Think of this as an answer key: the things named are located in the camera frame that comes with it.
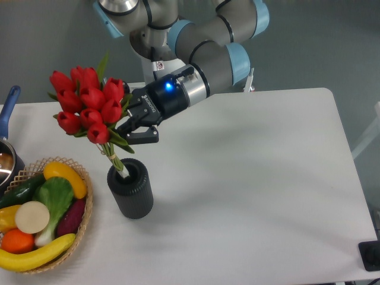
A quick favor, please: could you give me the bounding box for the yellow bell pepper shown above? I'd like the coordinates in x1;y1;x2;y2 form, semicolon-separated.
0;205;21;233

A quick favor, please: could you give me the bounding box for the beige round radish slice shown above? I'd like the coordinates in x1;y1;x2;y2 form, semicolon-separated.
15;201;50;234

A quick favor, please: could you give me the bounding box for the purple sweet potato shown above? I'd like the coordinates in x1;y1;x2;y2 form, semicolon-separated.
56;199;86;237

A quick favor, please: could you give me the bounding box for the green cucumber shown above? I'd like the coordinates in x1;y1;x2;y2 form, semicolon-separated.
1;173;45;208

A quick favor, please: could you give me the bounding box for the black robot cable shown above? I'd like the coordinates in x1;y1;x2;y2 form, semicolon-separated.
149;46;161;83

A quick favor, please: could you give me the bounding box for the yellow banana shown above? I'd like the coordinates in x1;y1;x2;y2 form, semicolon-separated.
1;233;76;272

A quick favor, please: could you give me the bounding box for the woven wicker basket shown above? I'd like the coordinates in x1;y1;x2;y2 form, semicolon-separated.
5;157;93;274

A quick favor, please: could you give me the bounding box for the dark grey ribbed vase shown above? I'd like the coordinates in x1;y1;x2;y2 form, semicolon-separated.
107;158;154;219

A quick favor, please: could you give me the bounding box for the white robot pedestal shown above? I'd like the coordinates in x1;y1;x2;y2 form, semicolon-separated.
141;58;185;84

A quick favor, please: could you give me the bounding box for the red tulip bouquet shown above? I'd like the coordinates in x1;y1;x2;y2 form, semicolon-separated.
48;55;134;178

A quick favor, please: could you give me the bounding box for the blue handled saucepan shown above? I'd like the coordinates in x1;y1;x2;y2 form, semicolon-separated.
1;85;24;197

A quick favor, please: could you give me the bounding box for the green bok choy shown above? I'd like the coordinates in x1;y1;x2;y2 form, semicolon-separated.
33;177;74;248

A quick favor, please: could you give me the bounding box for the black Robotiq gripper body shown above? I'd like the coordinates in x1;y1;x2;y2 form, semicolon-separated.
117;74;189;132

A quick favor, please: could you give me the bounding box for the orange fruit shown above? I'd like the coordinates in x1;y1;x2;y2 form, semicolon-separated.
1;229;34;254

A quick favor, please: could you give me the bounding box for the black device at table edge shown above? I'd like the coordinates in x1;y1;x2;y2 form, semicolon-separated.
358;240;379;272

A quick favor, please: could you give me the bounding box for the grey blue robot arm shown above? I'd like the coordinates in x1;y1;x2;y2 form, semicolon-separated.
93;1;270;145

